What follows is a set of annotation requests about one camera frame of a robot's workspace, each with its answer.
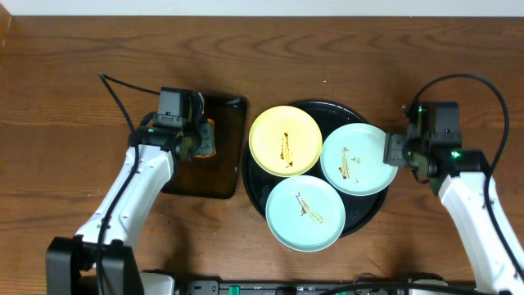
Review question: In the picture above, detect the light green plate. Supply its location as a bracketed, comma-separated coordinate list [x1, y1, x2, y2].
[320, 123, 398, 197]

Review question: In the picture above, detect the yellow green scrub sponge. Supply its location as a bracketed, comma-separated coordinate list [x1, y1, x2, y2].
[194, 119, 216, 158]

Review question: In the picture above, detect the yellow plate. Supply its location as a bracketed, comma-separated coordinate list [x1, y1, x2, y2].
[248, 106, 323, 178]

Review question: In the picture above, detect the light blue front plate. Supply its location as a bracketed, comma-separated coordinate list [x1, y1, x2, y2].
[265, 175, 346, 252]

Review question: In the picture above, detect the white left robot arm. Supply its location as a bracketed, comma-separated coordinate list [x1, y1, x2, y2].
[46, 88, 206, 294]

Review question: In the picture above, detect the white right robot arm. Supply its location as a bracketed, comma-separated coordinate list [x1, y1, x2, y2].
[383, 102, 523, 294]

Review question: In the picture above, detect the black rectangular water tray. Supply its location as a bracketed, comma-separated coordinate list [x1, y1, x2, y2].
[162, 94, 247, 199]

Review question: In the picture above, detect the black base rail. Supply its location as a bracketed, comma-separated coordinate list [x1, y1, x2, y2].
[138, 270, 480, 295]

